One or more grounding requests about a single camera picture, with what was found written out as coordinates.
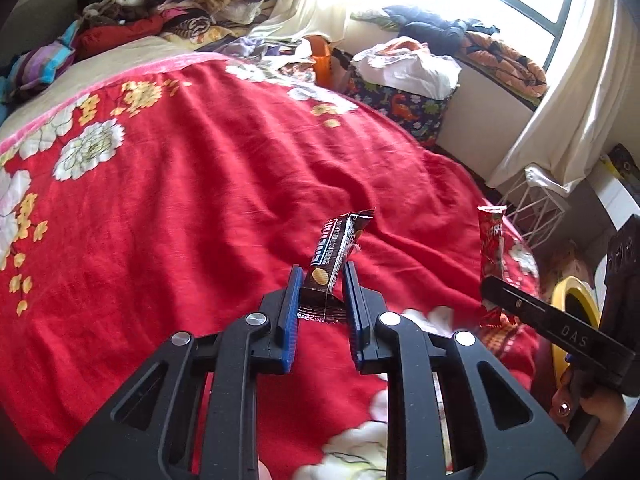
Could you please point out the orange garment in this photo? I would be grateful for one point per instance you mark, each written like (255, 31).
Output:
(400, 47)

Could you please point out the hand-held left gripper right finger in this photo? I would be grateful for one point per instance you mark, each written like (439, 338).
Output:
(352, 320)

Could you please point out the yellow box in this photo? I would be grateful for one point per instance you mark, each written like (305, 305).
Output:
(607, 165)

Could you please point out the person's left hand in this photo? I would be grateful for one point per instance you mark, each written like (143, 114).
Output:
(264, 471)

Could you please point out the brown plush toy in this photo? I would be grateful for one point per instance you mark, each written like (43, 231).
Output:
(570, 265)

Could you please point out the purple striped cloth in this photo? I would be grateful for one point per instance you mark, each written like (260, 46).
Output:
(45, 62)

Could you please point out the white clothing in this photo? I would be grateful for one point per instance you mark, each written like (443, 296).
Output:
(415, 72)

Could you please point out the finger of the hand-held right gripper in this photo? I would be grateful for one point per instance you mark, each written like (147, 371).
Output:
(510, 300)

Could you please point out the white vanity desk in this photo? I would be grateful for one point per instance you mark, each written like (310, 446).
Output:
(615, 195)

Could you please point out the yellow rimmed trash bin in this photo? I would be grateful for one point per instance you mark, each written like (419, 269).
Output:
(575, 290)

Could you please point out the orange bag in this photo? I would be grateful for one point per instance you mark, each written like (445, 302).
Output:
(320, 60)

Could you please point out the pink floral cloth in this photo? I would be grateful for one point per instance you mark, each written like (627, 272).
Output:
(295, 70)

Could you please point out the person's right hand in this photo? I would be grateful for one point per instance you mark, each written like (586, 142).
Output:
(602, 412)

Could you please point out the dinosaur print bag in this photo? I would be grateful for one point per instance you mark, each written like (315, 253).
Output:
(400, 110)

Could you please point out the orange patterned quilt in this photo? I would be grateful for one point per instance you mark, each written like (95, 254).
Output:
(510, 67)

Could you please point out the black bag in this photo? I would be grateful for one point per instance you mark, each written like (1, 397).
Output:
(627, 160)

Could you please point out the white green cloth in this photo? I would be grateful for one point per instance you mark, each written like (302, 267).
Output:
(372, 19)

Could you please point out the red floral blanket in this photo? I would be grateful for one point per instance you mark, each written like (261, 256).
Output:
(200, 210)

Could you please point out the red cloth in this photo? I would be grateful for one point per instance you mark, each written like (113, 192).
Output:
(120, 35)

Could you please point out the brown snack bar wrapper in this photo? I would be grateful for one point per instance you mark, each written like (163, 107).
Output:
(325, 260)

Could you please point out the lavender white clothes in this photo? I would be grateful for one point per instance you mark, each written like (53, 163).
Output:
(250, 46)

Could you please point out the red snack wrapper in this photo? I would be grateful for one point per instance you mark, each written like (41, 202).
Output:
(492, 245)

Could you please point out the animal print blanket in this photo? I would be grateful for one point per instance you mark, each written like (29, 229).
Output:
(192, 25)

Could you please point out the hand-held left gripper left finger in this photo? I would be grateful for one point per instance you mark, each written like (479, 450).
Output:
(290, 320)

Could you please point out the beige bed sheet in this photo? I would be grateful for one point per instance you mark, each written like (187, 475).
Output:
(100, 75)

